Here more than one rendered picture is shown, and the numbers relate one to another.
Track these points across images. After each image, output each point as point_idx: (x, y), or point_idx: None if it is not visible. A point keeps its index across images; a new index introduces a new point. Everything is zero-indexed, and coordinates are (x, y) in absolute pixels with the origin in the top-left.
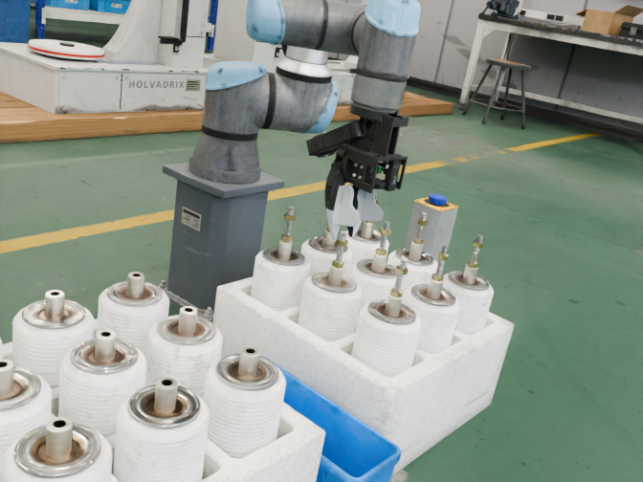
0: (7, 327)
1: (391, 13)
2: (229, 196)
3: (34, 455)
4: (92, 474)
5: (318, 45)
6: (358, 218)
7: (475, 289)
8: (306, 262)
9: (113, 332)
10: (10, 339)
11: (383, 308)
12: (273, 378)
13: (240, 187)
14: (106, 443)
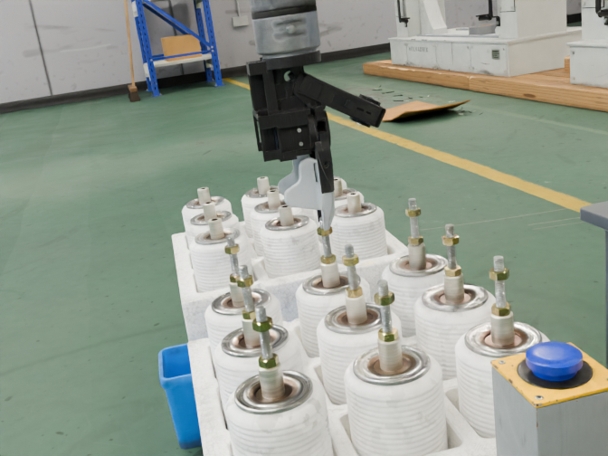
0: (575, 299)
1: None
2: (585, 220)
3: None
4: (184, 210)
5: None
6: (278, 185)
7: (241, 384)
8: (399, 278)
9: (272, 192)
10: (551, 300)
11: (254, 299)
12: (200, 241)
13: (604, 216)
14: (200, 211)
